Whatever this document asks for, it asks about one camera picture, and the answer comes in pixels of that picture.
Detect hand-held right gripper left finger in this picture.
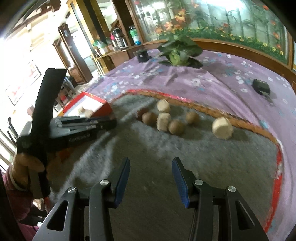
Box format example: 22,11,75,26
32,157,131,241

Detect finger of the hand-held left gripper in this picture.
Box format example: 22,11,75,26
54,116,116,126
67,122,117,136

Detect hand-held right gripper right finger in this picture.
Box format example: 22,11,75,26
172,157,270,241

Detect brown round fruit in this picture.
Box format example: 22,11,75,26
185,112,200,125
168,119,185,135
142,112,158,126

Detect large round sugarcane chunk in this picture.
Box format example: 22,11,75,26
212,117,233,140

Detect person's left forearm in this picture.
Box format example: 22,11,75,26
3,167,47,241

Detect person's left hand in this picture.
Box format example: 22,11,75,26
10,152,47,192

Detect grey felt mat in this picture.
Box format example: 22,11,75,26
46,95,278,241

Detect wooden side cabinet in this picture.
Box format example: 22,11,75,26
95,45,139,75

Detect green plastic bag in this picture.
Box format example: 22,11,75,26
93,39,108,49

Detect small black box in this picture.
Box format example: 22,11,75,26
136,49,151,62

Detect black and silver thermos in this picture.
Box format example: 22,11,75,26
112,28,127,49

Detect green plastic bottle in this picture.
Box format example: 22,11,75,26
128,26,141,45

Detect purple floral cloth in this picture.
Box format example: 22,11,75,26
87,47,296,234

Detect green bok choy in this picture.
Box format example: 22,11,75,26
157,37,204,67

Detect black key pouch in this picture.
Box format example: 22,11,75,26
252,79,270,95

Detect flower printed glass screen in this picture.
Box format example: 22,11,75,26
128,0,292,67

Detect framed wall picture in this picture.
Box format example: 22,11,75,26
6,60,42,106

